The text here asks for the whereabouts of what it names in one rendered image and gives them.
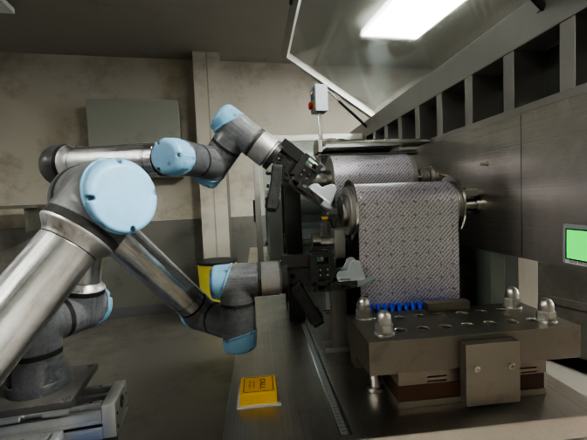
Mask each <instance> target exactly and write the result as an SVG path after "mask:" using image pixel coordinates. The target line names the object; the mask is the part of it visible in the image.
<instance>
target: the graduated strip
mask: <svg viewBox="0 0 587 440"><path fill-rule="evenodd" d="M300 325H301V328H302V331H303V333H304V335H305V338H306V341H307V345H308V348H309V350H310V353H311V355H312V358H313V361H314V364H315V367H316V370H317V373H318V375H319V377H320V380H321V385H322V387H323V390H324V392H325V395H326V397H327V400H328V405H329V407H330V409H331V412H332V415H333V418H334V420H335V424H336V427H337V429H338V432H339V434H340V437H342V436H351V435H353V432H352V430H351V428H350V426H349V422H348V420H347V417H346V416H345V413H344V411H343V409H342V405H341V403H340V401H339V399H338V396H337V394H336V392H335V388H334V386H333V384H332V382H331V380H330V377H329V375H328V371H327V370H326V367H325V365H324V362H323V360H322V358H321V355H320V352H319V350H318V347H317V346H316V344H315V341H314V337H313V335H312V334H311V331H310V329H309V326H308V324H300Z"/></svg>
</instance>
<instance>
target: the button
mask: <svg viewBox="0 0 587 440"><path fill-rule="evenodd" d="M275 402H278V396H277V386H276V377H275V375H265V376H254V377H245V378H242V379H241V387H240V406H247V405H256V404H265V403H275Z"/></svg>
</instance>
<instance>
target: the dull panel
mask: <svg viewBox="0 0 587 440"><path fill-rule="evenodd" d="M459 260H464V261H466V262H470V263H473V264H475V274H476V305H488V304H500V303H504V296H505V276H504V254H501V253H497V252H493V251H485V250H482V249H477V248H473V247H469V246H464V245H461V244H459Z"/></svg>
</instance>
